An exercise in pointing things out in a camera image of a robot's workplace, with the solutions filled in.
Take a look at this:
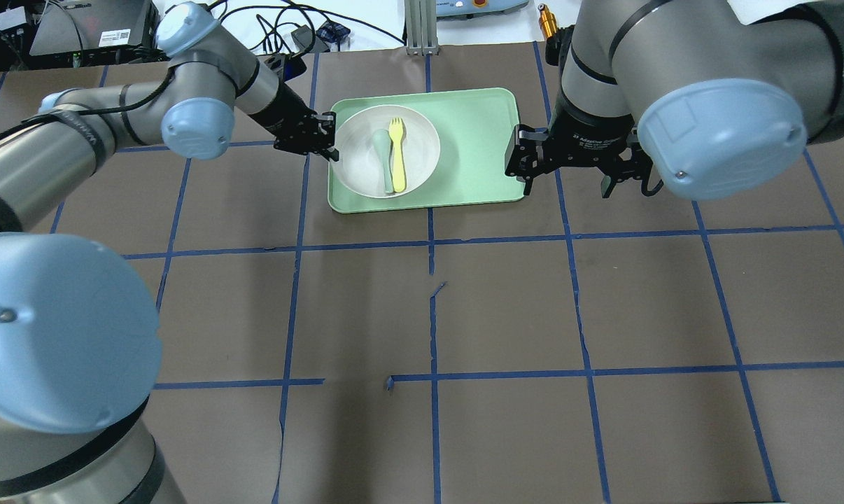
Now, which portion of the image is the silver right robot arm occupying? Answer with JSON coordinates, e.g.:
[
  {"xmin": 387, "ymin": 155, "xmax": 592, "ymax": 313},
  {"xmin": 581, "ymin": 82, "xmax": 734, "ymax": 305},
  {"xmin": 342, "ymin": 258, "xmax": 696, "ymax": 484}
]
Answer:
[{"xmin": 505, "ymin": 1, "xmax": 844, "ymax": 201}]

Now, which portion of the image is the aluminium frame post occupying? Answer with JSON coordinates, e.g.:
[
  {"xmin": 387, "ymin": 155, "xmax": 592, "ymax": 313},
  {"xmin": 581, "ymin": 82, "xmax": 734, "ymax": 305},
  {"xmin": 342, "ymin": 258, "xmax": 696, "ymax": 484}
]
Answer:
[{"xmin": 404, "ymin": 0, "xmax": 440, "ymax": 55}]

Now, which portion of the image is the grey-green plastic spoon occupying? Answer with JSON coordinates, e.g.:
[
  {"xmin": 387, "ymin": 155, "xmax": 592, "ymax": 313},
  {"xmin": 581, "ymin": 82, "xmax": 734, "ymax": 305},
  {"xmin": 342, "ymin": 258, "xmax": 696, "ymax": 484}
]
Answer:
[{"xmin": 373, "ymin": 129, "xmax": 395, "ymax": 195}]

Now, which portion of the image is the light green tray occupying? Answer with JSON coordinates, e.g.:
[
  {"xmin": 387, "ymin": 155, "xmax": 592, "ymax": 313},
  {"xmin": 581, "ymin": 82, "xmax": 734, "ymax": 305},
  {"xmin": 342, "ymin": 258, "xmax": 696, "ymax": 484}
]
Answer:
[{"xmin": 328, "ymin": 88, "xmax": 523, "ymax": 214}]

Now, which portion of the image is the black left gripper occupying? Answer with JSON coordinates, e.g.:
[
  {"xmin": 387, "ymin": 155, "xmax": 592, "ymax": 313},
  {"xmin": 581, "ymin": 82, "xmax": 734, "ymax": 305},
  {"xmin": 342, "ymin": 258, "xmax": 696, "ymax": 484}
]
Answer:
[{"xmin": 257, "ymin": 84, "xmax": 341, "ymax": 162}]

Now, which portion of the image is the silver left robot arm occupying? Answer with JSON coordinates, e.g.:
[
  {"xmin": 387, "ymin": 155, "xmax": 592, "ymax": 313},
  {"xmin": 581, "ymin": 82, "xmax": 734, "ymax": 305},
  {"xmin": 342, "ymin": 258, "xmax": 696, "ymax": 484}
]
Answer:
[{"xmin": 0, "ymin": 2, "xmax": 339, "ymax": 503}]

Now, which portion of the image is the yellow plastic fork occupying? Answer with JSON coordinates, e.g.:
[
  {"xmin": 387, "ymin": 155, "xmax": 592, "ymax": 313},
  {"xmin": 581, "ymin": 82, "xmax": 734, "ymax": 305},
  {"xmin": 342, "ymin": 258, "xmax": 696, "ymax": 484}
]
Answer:
[{"xmin": 388, "ymin": 117, "xmax": 408, "ymax": 193}]

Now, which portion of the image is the white round plate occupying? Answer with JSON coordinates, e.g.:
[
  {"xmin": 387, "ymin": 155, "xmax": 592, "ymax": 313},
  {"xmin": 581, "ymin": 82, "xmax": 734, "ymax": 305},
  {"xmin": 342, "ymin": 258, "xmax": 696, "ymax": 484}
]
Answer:
[{"xmin": 330, "ymin": 105, "xmax": 441, "ymax": 199}]

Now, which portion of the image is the brass cylinder tool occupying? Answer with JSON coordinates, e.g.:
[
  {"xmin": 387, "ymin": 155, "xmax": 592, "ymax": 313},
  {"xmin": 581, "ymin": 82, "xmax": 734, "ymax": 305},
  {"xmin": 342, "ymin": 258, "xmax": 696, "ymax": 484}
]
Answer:
[{"xmin": 537, "ymin": 3, "xmax": 559, "ymax": 41}]

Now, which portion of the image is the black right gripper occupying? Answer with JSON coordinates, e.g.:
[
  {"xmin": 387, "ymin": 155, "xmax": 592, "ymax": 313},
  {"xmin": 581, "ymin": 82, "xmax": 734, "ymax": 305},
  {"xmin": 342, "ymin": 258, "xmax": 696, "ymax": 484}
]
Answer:
[{"xmin": 505, "ymin": 106, "xmax": 664, "ymax": 199}]

